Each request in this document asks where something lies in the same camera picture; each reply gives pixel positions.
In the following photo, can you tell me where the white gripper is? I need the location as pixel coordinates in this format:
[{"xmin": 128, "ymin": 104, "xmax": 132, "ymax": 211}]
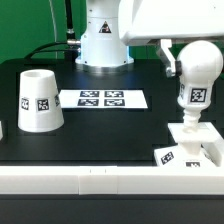
[{"xmin": 118, "ymin": 0, "xmax": 224, "ymax": 78}]

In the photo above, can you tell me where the white marker tag sheet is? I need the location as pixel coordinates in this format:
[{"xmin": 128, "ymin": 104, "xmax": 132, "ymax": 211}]
[{"xmin": 59, "ymin": 90, "xmax": 148, "ymax": 109}]

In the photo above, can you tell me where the white front fence rail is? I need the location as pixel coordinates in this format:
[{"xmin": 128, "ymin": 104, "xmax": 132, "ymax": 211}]
[{"xmin": 0, "ymin": 166, "xmax": 224, "ymax": 195}]

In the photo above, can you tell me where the white lamp base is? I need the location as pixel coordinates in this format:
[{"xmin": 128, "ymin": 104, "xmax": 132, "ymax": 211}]
[{"xmin": 154, "ymin": 122, "xmax": 224, "ymax": 168}]

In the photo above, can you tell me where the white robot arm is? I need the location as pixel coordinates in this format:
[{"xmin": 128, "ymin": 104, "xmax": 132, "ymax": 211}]
[{"xmin": 76, "ymin": 0, "xmax": 224, "ymax": 77}]

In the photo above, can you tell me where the black cable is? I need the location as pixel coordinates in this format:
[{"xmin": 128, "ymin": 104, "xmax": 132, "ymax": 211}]
[{"xmin": 23, "ymin": 0, "xmax": 83, "ymax": 60}]

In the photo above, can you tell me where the white lamp shade cone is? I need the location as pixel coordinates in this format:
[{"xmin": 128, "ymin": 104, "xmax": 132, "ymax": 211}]
[{"xmin": 18, "ymin": 69, "xmax": 64, "ymax": 133}]

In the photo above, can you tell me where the white lamp bulb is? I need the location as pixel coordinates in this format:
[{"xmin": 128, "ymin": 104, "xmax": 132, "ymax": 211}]
[{"xmin": 177, "ymin": 40, "xmax": 223, "ymax": 129}]

